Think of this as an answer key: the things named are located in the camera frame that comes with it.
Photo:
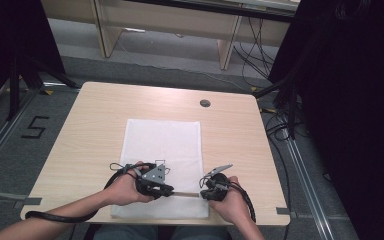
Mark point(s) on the light wooden desk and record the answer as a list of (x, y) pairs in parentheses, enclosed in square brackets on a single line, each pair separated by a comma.
[(166, 23)]

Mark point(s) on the person's left hand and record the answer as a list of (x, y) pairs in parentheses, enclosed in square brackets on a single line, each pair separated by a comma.
[(123, 191)]

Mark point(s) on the person's legs in jeans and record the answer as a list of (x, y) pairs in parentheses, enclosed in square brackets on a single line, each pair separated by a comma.
[(130, 232)]

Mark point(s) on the grey tape strip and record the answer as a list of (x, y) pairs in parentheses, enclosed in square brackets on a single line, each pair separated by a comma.
[(283, 211), (26, 201)]

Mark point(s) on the metal floor rail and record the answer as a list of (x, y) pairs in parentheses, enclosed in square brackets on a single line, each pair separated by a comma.
[(308, 186), (3, 133)]

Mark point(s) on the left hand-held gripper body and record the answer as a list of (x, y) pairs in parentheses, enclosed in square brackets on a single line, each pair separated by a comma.
[(154, 176)]

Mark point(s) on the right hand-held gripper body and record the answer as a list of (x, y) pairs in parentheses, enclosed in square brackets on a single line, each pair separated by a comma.
[(220, 186)]

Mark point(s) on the dark curtain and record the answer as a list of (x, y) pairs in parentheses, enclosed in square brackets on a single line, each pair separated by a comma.
[(353, 116), (10, 30)]

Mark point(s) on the black metal stand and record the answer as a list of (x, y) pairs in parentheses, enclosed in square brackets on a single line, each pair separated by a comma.
[(13, 86), (291, 110)]

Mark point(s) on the white towel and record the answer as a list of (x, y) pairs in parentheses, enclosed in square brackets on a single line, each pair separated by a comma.
[(163, 143)]

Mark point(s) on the person's right hand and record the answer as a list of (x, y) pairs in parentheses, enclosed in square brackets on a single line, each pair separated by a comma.
[(235, 206)]

